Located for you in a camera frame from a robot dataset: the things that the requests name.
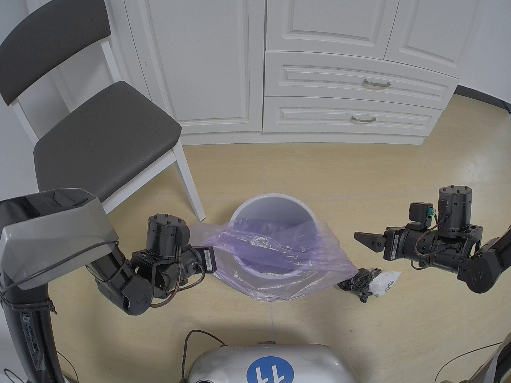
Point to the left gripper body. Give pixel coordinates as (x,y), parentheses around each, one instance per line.
(197,259)

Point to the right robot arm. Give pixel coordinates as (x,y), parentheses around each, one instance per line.
(457,210)

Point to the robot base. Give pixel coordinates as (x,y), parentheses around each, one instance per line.
(239,365)

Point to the white wardrobe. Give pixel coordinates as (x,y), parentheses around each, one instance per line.
(207,54)

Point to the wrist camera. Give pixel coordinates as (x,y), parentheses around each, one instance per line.
(183,237)
(419,214)

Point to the purple plastic bag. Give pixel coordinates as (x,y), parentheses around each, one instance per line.
(279,249)

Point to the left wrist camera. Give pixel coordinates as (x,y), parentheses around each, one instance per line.
(183,237)

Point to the white trash bin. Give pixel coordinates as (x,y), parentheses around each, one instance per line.
(271,210)

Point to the crumpled black plastic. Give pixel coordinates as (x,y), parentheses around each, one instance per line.
(359,281)

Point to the clear printed wrapper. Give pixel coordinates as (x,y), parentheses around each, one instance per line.
(385,283)

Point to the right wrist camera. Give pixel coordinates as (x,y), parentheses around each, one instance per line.
(419,214)

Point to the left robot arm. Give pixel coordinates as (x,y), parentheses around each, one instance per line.
(60,237)

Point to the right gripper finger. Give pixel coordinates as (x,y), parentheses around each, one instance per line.
(373,236)
(377,245)

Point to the grey and white chair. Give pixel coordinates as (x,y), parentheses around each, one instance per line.
(103,134)

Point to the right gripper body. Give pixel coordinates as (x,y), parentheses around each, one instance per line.
(403,245)

